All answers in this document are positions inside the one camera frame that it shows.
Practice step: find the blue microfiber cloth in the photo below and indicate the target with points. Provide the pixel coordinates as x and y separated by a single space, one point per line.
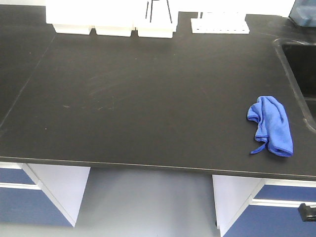
273 131

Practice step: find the white plastic bin right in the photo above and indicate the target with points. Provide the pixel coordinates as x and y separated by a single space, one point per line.
155 30

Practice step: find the white plastic bin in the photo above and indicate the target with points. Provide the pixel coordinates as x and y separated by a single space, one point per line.
69 16
112 17
155 30

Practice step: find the white plastic bin middle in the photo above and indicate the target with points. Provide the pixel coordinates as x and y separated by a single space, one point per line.
112 17

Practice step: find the white test tube rack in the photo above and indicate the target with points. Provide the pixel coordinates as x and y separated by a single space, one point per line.
220 23

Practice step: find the black metal stand legs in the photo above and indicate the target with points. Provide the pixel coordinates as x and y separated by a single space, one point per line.
158 11

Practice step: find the right blue white cabinet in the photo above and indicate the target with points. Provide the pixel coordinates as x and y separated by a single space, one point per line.
262 207

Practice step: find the blue white cabinet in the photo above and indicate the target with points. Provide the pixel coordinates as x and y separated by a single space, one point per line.
41 194
262 207

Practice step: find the white plastic bin left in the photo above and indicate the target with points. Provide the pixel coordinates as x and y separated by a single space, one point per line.
69 16

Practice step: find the left blue white cabinet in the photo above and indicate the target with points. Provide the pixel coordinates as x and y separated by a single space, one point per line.
41 194

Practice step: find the black sink basin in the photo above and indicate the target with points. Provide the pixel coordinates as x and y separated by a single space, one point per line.
298 59

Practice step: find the dark blue bag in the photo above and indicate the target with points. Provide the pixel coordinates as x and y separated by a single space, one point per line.
303 13

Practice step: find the black cabinet handle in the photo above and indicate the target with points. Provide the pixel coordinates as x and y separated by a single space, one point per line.
307 212

